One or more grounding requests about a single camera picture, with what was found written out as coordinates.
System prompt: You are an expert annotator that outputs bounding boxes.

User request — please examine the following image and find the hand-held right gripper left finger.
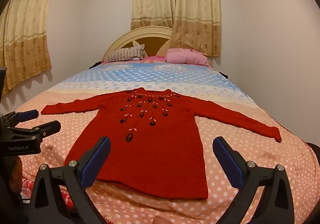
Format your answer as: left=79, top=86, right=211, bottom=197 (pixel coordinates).
left=29, top=136, right=112, bottom=224

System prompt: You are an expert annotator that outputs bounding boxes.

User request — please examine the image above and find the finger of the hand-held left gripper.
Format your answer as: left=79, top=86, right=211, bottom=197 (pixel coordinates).
left=1, top=109, right=39, bottom=126
left=7, top=120, right=62, bottom=141

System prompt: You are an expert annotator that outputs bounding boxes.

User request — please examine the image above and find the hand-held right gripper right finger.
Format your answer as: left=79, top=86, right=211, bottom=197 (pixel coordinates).
left=212, top=136, right=295, bottom=224

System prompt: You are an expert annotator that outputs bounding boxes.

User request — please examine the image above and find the red knitted sweater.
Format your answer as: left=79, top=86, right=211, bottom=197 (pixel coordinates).
left=41, top=87, right=282, bottom=201

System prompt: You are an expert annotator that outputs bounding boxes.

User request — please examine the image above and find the person's left hand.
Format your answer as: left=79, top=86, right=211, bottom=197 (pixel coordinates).
left=10, top=156, right=24, bottom=191

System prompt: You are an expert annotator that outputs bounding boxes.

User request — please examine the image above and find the person's right hand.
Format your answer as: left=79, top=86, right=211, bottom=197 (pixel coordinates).
left=152, top=216, right=172, bottom=224

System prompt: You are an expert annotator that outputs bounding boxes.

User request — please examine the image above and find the polka dot bedspread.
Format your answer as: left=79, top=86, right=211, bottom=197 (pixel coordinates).
left=14, top=61, right=319, bottom=224

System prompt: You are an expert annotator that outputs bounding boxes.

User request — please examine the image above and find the red checkered cloth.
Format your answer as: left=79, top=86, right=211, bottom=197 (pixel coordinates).
left=21, top=178, right=75, bottom=217

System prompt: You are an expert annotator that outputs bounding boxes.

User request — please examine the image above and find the beige side curtain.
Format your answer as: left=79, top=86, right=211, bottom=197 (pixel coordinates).
left=0, top=0, right=58, bottom=94

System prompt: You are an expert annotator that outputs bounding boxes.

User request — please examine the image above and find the dark brown object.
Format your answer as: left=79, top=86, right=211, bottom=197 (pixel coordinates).
left=305, top=142, right=320, bottom=164

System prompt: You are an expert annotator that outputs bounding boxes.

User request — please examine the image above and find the striped pillow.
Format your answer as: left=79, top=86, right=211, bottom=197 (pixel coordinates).
left=103, top=44, right=145, bottom=63

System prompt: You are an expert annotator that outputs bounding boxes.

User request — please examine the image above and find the pink pillow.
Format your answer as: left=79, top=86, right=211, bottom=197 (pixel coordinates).
left=164, top=48, right=212, bottom=67

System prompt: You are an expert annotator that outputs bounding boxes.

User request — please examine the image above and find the pink bed sheet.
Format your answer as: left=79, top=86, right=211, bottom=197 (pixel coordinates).
left=101, top=56, right=167, bottom=64

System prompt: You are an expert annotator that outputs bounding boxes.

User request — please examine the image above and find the cream wooden headboard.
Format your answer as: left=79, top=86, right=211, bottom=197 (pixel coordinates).
left=102, top=26, right=175, bottom=63

